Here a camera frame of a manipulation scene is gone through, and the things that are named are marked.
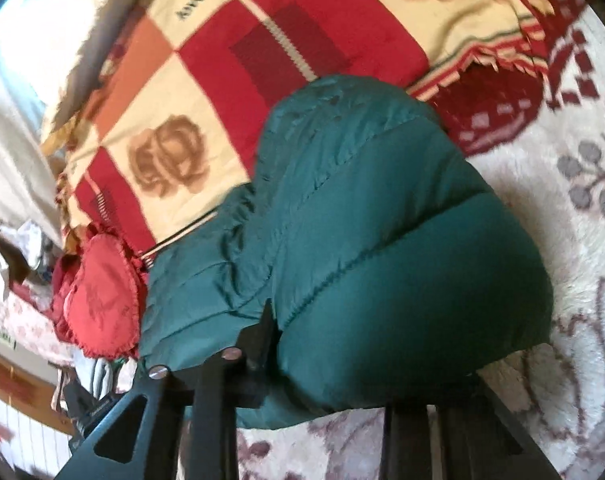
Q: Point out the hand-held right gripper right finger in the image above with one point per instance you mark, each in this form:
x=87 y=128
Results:
x=447 y=435

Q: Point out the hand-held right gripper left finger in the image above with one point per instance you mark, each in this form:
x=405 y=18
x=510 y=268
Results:
x=247 y=362

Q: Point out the green puffer jacket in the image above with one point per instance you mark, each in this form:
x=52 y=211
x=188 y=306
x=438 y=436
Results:
x=362 y=240

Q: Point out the red heart cushion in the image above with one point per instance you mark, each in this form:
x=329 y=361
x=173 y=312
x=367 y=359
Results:
x=100 y=300

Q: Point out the white floral bedspread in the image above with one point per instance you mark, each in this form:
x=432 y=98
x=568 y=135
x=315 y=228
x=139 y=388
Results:
x=557 y=210

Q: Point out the white cloth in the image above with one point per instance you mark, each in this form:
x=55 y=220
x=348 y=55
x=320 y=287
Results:
x=12 y=160

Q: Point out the red cream checkered rose blanket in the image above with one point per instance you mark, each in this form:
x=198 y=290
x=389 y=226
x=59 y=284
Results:
x=222 y=85

